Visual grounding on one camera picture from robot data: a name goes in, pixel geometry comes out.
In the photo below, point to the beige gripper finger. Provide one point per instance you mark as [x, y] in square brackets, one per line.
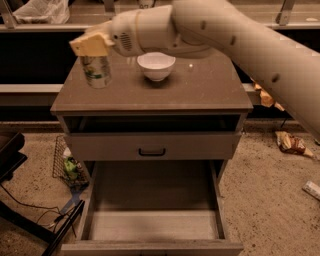
[92, 45]
[104, 28]

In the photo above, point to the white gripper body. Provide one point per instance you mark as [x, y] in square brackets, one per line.
[123, 33]

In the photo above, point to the silver green 7up can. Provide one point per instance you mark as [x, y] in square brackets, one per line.
[96, 70]

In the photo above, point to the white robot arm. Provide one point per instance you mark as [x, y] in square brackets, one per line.
[287, 70]

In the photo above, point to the grey top drawer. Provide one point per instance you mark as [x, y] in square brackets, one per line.
[179, 146]

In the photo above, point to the grey drawer cabinet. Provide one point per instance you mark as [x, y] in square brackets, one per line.
[200, 95]

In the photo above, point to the open middle drawer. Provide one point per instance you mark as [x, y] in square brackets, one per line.
[153, 208]

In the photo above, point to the white ceramic bowl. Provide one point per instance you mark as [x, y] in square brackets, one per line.
[156, 66]

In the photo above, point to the white plastic bag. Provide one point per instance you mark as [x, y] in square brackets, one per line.
[43, 12]

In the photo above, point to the green bag in basket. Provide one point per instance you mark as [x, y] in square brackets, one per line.
[70, 168]

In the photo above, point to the yellow crumpled cloth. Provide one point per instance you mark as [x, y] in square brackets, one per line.
[266, 99]

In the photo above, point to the blue tape strip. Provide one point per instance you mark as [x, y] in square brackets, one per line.
[73, 201]

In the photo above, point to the brown snack bag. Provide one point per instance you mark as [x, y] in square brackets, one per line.
[288, 143]

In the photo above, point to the white box on floor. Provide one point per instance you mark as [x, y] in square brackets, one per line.
[312, 189]

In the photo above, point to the metal railing frame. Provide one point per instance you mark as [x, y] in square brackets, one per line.
[279, 14]

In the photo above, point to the black drawer handle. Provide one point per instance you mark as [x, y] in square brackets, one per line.
[156, 153]

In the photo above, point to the wire mesh basket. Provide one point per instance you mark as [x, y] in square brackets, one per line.
[61, 152]

